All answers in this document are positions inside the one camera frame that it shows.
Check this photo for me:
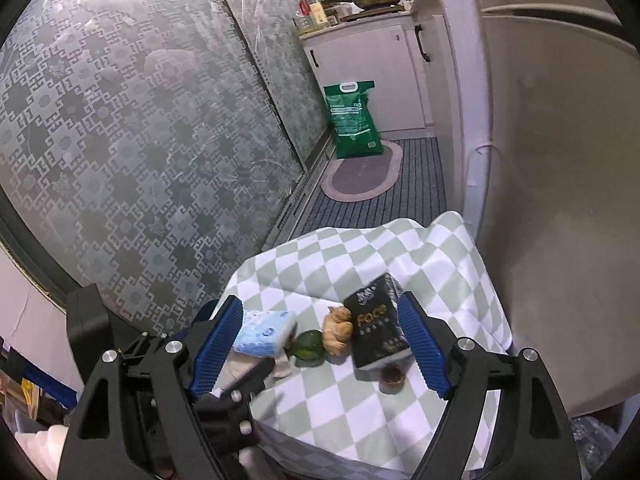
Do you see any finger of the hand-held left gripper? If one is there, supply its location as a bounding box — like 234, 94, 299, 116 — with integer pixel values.
194, 357, 278, 461
190, 299, 223, 331

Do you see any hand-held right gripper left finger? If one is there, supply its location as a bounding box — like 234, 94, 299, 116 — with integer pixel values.
60, 296, 245, 480

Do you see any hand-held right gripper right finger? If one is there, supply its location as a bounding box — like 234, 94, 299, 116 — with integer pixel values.
397, 291, 581, 480

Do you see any light blue tissue packet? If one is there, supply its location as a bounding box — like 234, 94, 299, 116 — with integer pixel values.
232, 309, 299, 359

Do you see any black tissue packet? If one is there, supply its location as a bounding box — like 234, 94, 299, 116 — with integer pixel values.
342, 272, 417, 372

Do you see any green lime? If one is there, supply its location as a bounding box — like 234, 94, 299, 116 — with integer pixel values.
292, 329, 327, 364

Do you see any blue pole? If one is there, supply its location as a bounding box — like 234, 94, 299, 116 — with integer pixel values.
22, 360, 78, 406

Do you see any ginger root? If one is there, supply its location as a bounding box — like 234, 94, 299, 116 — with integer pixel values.
322, 305, 356, 359

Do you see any green white checkered cloth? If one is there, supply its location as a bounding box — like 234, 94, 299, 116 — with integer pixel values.
222, 210, 514, 477

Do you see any white shoe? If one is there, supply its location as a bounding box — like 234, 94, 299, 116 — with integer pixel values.
14, 425, 70, 480

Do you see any patterned glass sliding door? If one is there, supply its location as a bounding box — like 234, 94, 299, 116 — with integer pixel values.
0, 0, 308, 358
207, 0, 332, 173

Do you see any striped grey floor mat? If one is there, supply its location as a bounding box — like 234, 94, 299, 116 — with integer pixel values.
295, 136, 449, 238

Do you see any oval grey floor mat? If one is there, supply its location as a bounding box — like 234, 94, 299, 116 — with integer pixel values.
320, 140, 404, 204

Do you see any white refrigerator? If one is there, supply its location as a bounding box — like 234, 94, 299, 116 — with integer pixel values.
477, 0, 640, 418

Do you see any clear plastic bag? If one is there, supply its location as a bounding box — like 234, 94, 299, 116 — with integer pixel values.
569, 405, 632, 480

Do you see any green rice bag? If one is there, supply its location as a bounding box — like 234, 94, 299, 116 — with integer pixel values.
323, 80, 383, 160

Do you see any white kitchen cabinet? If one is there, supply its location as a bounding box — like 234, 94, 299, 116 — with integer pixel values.
301, 10, 441, 133

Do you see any yellow oil bottle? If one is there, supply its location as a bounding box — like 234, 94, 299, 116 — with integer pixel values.
306, 0, 329, 32

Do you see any black stove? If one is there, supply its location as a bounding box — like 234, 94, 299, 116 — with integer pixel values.
340, 5, 407, 23

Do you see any long black cabinet handle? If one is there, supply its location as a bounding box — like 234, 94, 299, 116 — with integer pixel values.
415, 25, 432, 63

